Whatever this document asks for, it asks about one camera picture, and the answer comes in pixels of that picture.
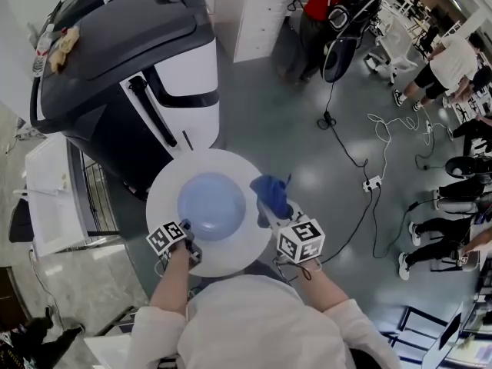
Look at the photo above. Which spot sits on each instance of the person's right forearm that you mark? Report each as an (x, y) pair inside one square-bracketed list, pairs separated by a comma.
[(321, 286)]

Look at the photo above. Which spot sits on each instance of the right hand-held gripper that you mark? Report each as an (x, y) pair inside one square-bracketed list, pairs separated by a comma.
[(301, 240)]

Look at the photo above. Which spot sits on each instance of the beige rag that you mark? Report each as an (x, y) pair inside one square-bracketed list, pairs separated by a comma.
[(63, 48)]

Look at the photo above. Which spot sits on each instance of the round white table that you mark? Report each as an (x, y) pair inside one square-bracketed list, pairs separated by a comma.
[(215, 160)]

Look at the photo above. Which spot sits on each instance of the black white backpack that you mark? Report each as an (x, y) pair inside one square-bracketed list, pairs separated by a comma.
[(346, 14)]

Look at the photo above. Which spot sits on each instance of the blue cloth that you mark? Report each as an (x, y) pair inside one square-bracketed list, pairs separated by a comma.
[(273, 194)]

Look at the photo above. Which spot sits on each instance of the person's white top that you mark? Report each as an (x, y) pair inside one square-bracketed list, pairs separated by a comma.
[(257, 329)]

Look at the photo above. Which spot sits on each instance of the white power strip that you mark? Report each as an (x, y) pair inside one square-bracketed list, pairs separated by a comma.
[(372, 183)]

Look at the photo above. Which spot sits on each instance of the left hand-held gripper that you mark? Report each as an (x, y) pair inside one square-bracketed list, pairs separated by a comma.
[(165, 237)]

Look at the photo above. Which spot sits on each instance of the clear water bottle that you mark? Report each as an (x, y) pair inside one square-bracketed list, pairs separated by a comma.
[(42, 50)]

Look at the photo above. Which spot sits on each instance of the light blue bowl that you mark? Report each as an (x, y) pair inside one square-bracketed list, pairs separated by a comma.
[(211, 206)]

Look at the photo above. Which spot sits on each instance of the white desk with shelves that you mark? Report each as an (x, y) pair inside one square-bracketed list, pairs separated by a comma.
[(253, 21)]

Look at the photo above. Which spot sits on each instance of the person's left forearm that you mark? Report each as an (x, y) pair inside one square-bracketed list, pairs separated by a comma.
[(169, 283)]

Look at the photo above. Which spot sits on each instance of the black round seat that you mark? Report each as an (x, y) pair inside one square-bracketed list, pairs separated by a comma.
[(461, 166)]

